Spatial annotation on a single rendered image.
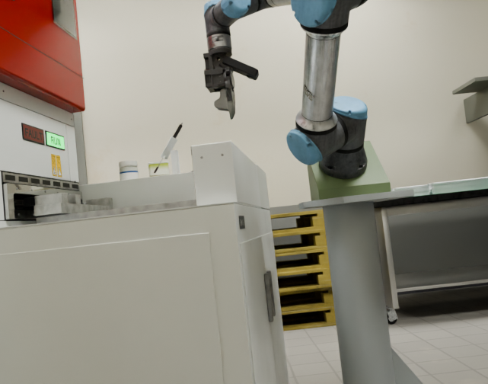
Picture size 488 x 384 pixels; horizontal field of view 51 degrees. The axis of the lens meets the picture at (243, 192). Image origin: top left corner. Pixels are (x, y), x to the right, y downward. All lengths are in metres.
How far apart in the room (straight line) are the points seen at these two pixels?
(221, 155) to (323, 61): 0.36
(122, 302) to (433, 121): 4.22
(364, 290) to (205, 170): 0.68
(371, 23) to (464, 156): 1.50
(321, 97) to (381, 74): 3.65
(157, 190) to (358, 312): 0.76
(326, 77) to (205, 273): 0.58
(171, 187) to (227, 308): 0.74
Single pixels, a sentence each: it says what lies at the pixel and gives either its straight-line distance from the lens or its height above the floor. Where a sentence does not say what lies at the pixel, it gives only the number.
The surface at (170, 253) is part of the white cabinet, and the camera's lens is 1.10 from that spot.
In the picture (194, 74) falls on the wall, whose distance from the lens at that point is 4.81.
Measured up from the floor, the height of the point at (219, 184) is 0.86.
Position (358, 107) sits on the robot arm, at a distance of 1.52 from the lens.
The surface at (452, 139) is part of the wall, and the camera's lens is 5.09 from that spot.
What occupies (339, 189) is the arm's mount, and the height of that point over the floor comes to 0.85.
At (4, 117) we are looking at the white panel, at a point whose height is 1.12.
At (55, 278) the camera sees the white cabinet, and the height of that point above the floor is 0.70.
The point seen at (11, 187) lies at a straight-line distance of 1.47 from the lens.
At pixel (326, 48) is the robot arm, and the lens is 1.29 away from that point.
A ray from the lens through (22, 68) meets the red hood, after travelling 1.55.
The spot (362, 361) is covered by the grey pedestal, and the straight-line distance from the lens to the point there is 1.64.
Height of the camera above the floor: 0.77
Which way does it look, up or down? 4 degrees up
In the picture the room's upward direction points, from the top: 6 degrees counter-clockwise
